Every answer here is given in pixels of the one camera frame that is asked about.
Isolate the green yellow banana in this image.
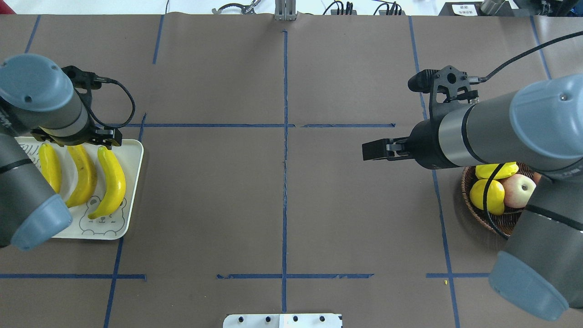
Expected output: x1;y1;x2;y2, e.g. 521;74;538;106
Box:
87;146;126;220

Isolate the yellow lemon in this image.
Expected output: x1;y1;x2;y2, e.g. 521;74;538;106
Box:
469;179;505;215

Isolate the large yellow banana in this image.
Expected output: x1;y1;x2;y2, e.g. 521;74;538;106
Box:
65;144;97;208

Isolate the brown wicker basket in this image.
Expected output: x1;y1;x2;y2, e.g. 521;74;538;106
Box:
460;162;541;237

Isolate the pale yellow pink apple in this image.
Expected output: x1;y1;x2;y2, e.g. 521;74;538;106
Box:
501;174;537;208

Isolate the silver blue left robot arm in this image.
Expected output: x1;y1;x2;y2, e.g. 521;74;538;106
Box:
0;53;125;251

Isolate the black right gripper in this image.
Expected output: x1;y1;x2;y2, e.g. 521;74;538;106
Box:
362;120;451;169

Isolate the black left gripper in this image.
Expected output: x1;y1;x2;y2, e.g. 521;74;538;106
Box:
31;123;123;147

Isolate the yellow mango fruit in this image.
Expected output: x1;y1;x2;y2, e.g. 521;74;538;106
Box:
475;162;519;180

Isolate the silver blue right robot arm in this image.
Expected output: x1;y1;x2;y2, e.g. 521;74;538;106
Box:
362;66;583;321

